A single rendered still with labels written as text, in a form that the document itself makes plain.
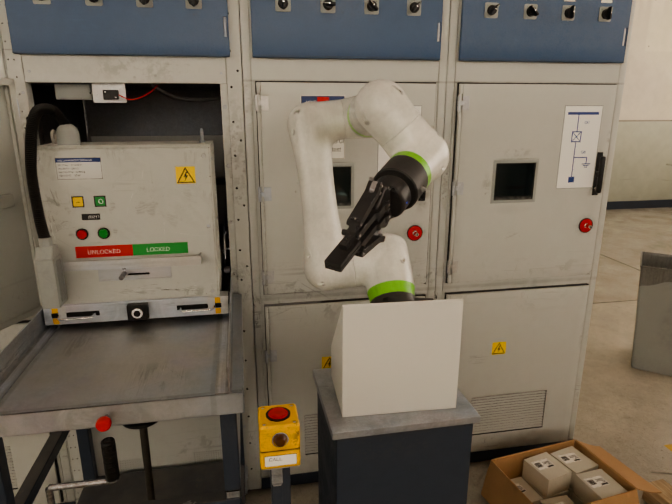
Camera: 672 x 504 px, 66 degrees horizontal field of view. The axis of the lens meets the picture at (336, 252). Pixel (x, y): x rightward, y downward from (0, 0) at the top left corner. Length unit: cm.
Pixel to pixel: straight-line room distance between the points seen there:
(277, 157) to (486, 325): 106
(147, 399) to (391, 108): 85
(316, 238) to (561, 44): 117
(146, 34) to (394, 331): 116
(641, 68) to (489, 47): 691
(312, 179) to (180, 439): 120
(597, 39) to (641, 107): 670
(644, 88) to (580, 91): 672
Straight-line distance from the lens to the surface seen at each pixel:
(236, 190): 182
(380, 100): 104
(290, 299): 193
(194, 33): 179
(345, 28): 183
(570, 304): 234
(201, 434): 218
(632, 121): 880
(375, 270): 138
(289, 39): 180
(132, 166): 162
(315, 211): 142
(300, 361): 202
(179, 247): 165
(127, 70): 183
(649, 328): 350
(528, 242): 215
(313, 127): 145
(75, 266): 168
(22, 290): 198
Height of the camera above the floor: 150
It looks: 16 degrees down
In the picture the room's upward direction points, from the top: straight up
